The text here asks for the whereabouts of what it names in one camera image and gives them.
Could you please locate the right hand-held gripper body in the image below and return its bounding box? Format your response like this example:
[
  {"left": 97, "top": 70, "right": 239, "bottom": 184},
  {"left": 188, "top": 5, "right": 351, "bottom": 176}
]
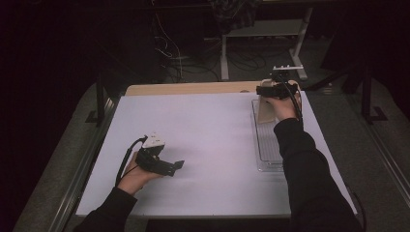
[{"left": 270, "top": 64, "right": 305, "bottom": 100}]

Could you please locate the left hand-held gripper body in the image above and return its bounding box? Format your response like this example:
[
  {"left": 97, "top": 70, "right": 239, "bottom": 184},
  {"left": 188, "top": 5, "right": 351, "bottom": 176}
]
[{"left": 134, "top": 131, "right": 172, "bottom": 177}]

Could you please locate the clear plastic storage box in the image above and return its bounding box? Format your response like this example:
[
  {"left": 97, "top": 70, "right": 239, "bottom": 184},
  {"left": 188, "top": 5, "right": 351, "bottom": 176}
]
[{"left": 250, "top": 99, "right": 286, "bottom": 173}]

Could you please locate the person's right hand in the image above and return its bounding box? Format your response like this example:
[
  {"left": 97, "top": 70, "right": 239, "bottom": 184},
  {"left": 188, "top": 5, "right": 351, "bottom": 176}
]
[{"left": 267, "top": 80, "right": 303, "bottom": 122}]

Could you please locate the person's left hand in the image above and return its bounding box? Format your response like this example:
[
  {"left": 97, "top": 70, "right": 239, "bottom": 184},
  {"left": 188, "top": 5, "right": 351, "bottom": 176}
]
[{"left": 120, "top": 151, "right": 162, "bottom": 196}]

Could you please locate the white metal-framed desk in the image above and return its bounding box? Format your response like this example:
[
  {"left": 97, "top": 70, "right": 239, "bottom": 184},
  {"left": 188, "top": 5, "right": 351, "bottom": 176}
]
[{"left": 220, "top": 8, "right": 309, "bottom": 81}]

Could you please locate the black metal stand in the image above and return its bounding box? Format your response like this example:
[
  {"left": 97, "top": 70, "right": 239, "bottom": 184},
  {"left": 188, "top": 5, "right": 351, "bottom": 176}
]
[
  {"left": 85, "top": 73, "right": 112, "bottom": 125},
  {"left": 360, "top": 64, "right": 390, "bottom": 125}
]

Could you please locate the dark patterned cloth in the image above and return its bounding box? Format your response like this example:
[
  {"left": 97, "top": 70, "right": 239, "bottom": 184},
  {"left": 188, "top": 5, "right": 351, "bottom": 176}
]
[{"left": 209, "top": 0, "right": 262, "bottom": 33}]

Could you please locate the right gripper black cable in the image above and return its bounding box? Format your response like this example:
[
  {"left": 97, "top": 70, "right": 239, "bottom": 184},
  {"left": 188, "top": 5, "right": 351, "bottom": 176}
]
[{"left": 279, "top": 73, "right": 306, "bottom": 128}]

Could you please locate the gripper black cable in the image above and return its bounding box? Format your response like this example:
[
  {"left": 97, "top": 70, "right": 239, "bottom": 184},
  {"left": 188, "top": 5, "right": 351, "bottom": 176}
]
[
  {"left": 114, "top": 135, "right": 148, "bottom": 188},
  {"left": 279, "top": 73, "right": 306, "bottom": 128}
]

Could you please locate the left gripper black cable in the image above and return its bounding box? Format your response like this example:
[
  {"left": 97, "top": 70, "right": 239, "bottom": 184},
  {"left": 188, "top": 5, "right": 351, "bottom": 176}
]
[{"left": 114, "top": 135, "right": 148, "bottom": 188}]

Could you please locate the metal floor rail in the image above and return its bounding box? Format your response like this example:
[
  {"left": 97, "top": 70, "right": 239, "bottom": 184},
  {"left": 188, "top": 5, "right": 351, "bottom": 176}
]
[
  {"left": 47, "top": 96, "right": 123, "bottom": 232},
  {"left": 346, "top": 93, "right": 410, "bottom": 207}
]

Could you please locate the tangle of floor cables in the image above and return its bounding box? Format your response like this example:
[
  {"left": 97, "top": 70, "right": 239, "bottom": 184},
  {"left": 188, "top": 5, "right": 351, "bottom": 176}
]
[{"left": 151, "top": 0, "right": 223, "bottom": 83}]

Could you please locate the black cable beside table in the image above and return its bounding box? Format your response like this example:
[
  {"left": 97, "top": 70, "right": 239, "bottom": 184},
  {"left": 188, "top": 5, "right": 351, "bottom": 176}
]
[{"left": 350, "top": 191, "right": 368, "bottom": 232}]

